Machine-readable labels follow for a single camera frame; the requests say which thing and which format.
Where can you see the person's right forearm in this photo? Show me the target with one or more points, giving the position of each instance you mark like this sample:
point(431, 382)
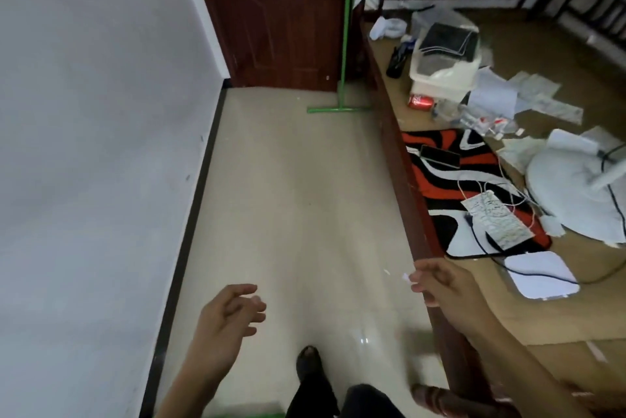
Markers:
point(528, 373)

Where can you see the black bottle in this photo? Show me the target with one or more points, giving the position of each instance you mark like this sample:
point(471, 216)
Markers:
point(397, 63)

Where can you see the white crumpled cloth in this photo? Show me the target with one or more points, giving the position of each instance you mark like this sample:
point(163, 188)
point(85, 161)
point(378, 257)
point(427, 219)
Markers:
point(386, 27)

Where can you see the white fan base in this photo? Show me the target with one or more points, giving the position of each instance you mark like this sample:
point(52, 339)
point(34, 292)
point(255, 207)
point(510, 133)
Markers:
point(567, 192)

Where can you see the black smartphone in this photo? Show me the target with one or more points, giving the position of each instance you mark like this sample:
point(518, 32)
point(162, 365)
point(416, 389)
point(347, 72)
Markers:
point(440, 157)

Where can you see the white plastic container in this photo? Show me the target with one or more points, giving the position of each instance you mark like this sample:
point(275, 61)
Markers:
point(440, 75)

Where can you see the person's left thumb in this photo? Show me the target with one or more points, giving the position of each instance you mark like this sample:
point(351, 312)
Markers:
point(234, 291)

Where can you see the person's black shoe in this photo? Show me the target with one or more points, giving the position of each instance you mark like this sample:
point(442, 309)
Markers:
point(309, 363)

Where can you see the red soda can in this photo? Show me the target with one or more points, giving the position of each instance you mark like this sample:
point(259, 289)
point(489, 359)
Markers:
point(420, 102)

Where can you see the crumpled white tissue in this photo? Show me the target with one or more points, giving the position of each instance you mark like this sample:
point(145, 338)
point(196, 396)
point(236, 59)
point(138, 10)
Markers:
point(521, 152)

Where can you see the person's left forearm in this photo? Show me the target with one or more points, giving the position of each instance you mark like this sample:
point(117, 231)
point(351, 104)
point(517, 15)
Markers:
point(188, 393)

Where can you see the white paper receipt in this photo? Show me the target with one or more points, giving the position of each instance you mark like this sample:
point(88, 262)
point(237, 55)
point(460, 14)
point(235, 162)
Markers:
point(535, 85)
point(560, 110)

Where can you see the brown wooden platform bed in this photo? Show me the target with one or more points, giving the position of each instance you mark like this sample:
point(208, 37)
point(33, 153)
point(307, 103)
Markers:
point(562, 324)

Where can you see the person's left hand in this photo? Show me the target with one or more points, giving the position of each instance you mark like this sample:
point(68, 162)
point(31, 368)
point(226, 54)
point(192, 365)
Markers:
point(222, 334)

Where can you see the green floor squeegee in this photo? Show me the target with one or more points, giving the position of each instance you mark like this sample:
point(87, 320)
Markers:
point(345, 41)

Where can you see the white paper sheet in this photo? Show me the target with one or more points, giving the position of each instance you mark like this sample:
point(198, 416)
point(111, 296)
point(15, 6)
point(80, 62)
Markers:
point(494, 95)

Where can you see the black pouch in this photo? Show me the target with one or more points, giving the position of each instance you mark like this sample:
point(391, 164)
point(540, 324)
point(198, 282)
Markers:
point(450, 41)

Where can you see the person's right thumb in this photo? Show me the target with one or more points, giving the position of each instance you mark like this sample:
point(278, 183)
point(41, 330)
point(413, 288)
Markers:
point(426, 264)

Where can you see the red black white rug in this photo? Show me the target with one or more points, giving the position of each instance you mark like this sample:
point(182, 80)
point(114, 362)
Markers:
point(440, 188)

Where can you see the clear plastic bag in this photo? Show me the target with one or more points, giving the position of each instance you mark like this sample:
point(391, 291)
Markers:
point(430, 16)

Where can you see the person's right hand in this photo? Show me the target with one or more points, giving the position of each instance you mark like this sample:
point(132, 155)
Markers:
point(452, 295)

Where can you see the person's black trousers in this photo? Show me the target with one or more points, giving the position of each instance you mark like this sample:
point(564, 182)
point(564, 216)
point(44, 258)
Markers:
point(342, 403)

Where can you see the dark red wooden door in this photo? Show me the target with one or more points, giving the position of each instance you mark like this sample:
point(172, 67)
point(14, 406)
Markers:
point(274, 11)

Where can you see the white square flat device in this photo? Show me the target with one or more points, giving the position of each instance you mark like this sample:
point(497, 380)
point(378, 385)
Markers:
point(540, 276)

